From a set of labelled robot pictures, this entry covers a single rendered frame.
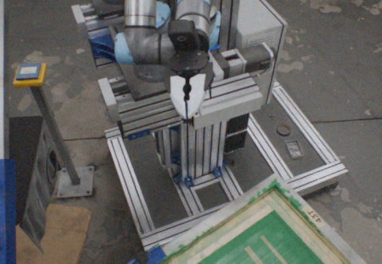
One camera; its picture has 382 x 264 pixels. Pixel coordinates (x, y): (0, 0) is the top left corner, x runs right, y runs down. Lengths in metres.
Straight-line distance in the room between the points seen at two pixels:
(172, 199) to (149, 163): 0.28
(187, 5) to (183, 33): 0.19
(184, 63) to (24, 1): 3.71
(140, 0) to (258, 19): 0.79
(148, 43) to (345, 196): 1.98
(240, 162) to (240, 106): 1.03
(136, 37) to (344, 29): 3.12
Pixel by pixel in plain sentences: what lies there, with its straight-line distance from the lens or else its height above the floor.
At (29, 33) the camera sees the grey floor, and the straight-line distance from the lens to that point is 3.86.
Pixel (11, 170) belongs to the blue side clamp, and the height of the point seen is 1.26.
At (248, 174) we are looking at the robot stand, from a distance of 2.32.
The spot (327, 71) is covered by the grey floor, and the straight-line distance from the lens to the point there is 3.38.
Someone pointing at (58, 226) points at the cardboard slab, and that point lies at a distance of 2.47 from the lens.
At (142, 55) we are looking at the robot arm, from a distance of 0.91.
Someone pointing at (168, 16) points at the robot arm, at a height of 1.48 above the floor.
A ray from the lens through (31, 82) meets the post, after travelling 1.87.
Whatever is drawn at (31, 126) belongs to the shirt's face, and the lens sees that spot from 1.68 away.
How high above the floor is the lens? 2.15
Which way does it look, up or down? 50 degrees down
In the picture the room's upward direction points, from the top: straight up
